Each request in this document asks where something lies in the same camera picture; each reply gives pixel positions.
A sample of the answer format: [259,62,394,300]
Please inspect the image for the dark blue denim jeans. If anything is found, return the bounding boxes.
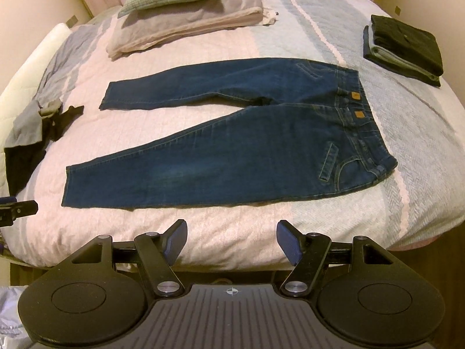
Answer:
[62,58,397,209]

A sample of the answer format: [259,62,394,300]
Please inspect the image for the black garment on bed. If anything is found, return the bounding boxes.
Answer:
[4,106,84,196]

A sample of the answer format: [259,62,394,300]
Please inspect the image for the grey garment on bed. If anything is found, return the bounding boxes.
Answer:
[5,99,62,148]

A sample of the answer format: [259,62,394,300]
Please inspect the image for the cream quilted headboard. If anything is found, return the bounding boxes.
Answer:
[0,22,74,146]

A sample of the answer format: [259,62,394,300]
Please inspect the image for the pink grey bedspread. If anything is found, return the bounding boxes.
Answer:
[1,0,464,270]

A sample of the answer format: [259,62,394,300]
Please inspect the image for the folded black grey clothes stack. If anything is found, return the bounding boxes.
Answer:
[362,15,444,88]

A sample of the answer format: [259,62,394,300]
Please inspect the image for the folded beige blanket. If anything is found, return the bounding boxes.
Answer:
[106,0,277,58]

